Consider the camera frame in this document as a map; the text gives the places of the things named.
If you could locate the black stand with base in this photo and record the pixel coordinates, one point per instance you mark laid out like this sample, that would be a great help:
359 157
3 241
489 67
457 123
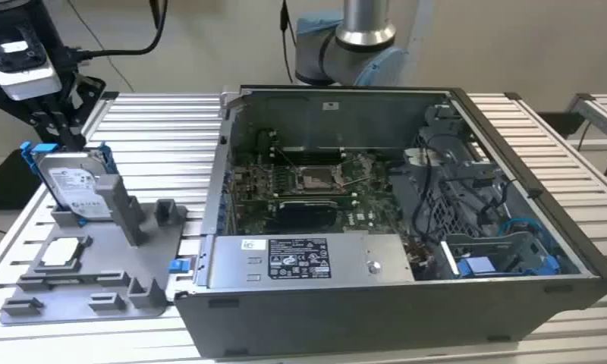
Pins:
10 182

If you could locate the white grey wrist camera box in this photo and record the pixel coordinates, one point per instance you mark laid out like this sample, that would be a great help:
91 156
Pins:
28 81

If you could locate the open dark grey PC case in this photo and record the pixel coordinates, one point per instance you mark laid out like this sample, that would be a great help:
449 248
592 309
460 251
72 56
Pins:
359 322

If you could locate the CPU socket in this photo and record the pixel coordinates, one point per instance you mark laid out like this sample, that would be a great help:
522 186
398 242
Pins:
318 177

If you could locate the blue carrier in bay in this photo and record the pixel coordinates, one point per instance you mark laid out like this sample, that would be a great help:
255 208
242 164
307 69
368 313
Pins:
477 267

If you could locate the black RAM slot bank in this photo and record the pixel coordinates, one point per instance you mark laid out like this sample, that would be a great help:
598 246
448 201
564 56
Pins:
309 153
314 194

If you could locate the grey disk bay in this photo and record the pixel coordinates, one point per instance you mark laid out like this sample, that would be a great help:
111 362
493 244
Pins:
506 250

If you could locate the silver power supply unit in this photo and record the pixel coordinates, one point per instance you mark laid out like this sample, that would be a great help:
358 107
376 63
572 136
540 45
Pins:
309 261

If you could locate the silver CPU chip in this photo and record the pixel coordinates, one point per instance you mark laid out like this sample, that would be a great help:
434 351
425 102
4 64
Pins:
63 252

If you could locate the grey parts rack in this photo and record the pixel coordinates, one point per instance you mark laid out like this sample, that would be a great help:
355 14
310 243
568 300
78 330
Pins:
106 265

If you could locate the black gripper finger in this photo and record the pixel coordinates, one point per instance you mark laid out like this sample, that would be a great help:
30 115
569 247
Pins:
90 95
28 110

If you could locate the white frame post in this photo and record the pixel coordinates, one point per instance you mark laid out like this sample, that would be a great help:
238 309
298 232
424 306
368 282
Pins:
422 19

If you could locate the thin metal locking lever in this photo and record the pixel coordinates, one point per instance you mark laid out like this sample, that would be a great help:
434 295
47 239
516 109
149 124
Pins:
358 181

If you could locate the blue case latch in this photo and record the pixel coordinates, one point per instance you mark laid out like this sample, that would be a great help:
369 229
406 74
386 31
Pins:
178 266

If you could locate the grey perforated drive cage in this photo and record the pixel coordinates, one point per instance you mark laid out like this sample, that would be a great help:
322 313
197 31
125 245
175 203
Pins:
450 182

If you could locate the slatted metal side table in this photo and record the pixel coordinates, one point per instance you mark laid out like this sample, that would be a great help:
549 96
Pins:
605 113

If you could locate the black graphics card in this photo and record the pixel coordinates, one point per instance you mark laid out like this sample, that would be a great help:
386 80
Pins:
307 217

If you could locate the hard disk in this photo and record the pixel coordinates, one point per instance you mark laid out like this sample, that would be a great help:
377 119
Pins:
74 182

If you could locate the green RAM stick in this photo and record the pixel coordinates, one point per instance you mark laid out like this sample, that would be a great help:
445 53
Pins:
71 279

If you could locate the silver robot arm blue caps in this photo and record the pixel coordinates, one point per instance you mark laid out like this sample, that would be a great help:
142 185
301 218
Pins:
354 22

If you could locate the green motherboard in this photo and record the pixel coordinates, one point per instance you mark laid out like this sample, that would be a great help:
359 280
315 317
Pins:
370 212

